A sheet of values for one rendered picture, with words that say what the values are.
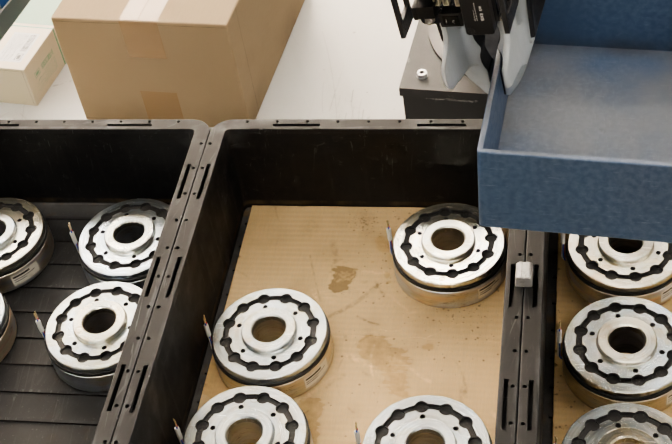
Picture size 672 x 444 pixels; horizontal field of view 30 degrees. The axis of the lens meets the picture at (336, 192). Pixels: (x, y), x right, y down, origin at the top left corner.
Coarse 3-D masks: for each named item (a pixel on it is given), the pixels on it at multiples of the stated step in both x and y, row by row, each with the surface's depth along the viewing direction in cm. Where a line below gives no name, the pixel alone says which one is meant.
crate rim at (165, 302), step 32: (224, 128) 118; (256, 128) 117; (288, 128) 117; (320, 128) 116; (352, 128) 116; (384, 128) 115; (416, 128) 115; (448, 128) 114; (480, 128) 113; (192, 192) 112; (192, 224) 109; (512, 256) 102; (160, 288) 104; (512, 288) 101; (160, 320) 102; (512, 320) 97; (512, 352) 95; (512, 384) 93; (128, 416) 95; (512, 416) 91
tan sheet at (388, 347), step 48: (288, 240) 120; (336, 240) 120; (384, 240) 119; (240, 288) 117; (288, 288) 116; (336, 288) 115; (384, 288) 115; (336, 336) 111; (384, 336) 111; (432, 336) 110; (480, 336) 109; (336, 384) 107; (384, 384) 107; (432, 384) 106; (480, 384) 106; (336, 432) 104
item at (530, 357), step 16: (528, 240) 103; (544, 240) 103; (528, 256) 102; (528, 288) 99; (528, 304) 98; (528, 320) 97; (528, 336) 96; (528, 352) 95; (528, 368) 94; (528, 384) 93; (528, 400) 93; (528, 416) 92; (528, 432) 90
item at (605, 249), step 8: (600, 240) 110; (608, 240) 110; (600, 248) 110; (608, 248) 110; (640, 248) 109; (648, 248) 109; (608, 256) 109; (616, 256) 109; (624, 256) 109; (632, 256) 109; (640, 256) 108; (648, 256) 109; (624, 264) 109; (632, 264) 109
